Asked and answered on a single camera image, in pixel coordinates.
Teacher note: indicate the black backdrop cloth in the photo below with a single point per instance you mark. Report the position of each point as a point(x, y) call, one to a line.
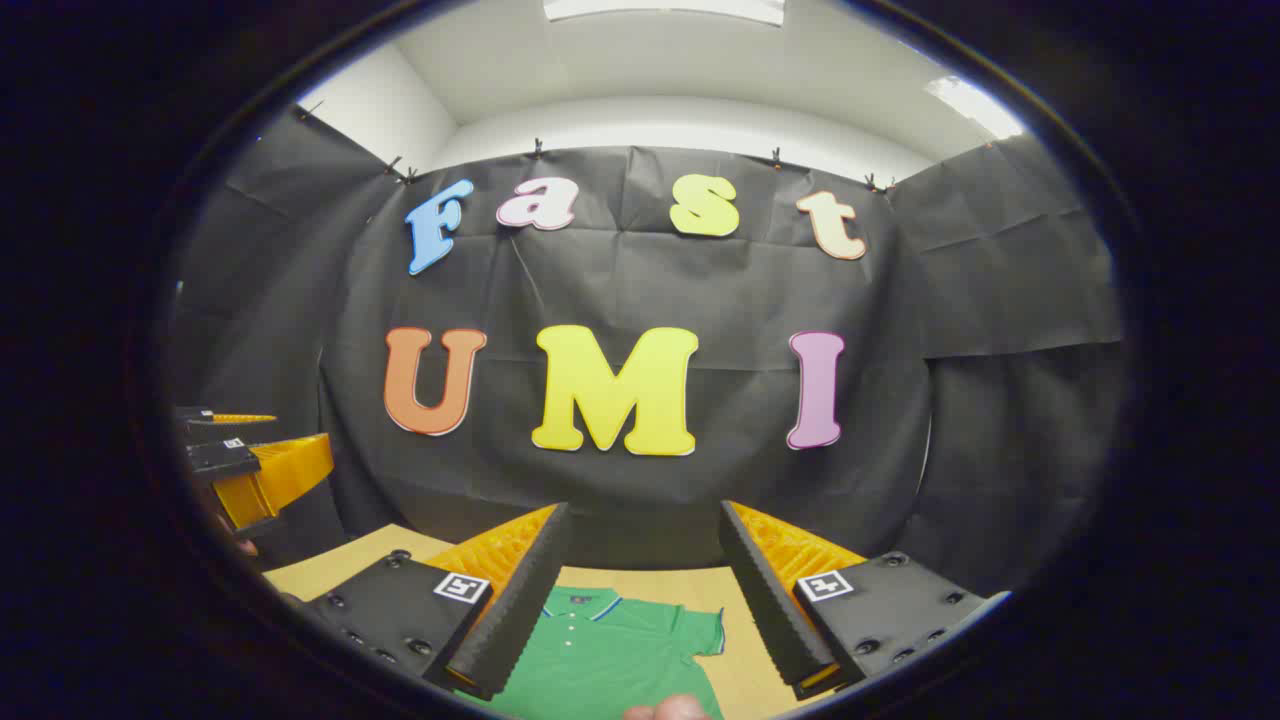
point(700, 480)

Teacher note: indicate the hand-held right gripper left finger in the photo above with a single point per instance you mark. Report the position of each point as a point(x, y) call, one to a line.
point(520, 610)

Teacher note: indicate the green T-shirt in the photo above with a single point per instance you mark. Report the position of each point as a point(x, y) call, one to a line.
point(610, 660)

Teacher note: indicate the ceiling light panel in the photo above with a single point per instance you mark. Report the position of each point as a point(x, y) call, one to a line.
point(975, 105)
point(660, 8)

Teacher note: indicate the row of black cloth clips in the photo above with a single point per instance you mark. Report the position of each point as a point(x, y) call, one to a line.
point(538, 150)

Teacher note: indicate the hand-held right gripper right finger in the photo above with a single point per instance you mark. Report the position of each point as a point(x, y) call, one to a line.
point(770, 610)

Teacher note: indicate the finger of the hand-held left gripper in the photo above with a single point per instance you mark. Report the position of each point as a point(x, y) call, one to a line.
point(205, 412)
point(270, 475)

